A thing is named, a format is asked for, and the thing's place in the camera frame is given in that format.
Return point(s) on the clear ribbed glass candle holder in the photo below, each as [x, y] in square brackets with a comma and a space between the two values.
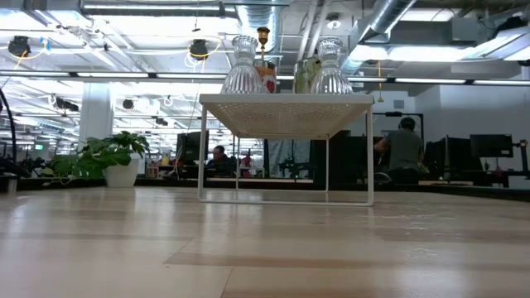
[331, 80]
[242, 78]

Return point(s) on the metal tin candle green label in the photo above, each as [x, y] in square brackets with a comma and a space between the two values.
[304, 74]

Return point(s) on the tall gold candlestick holder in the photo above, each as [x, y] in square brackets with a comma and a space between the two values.
[263, 35]

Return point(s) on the black background robot arm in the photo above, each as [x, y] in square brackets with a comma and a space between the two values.
[294, 167]

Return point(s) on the white perforated metal shelf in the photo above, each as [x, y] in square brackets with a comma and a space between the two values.
[290, 111]

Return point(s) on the person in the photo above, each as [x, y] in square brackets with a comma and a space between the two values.
[403, 149]
[219, 161]

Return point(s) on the black computer monitor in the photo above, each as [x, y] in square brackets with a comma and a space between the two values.
[490, 145]
[190, 147]

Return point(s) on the black round ceiling fixture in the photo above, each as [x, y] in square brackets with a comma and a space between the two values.
[198, 49]
[18, 46]

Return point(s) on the hanging gold pendant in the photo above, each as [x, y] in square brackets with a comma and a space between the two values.
[380, 83]

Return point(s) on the green potted plant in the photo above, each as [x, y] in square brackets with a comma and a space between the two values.
[120, 174]

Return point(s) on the silver ventilation duct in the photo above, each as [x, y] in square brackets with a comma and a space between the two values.
[383, 16]

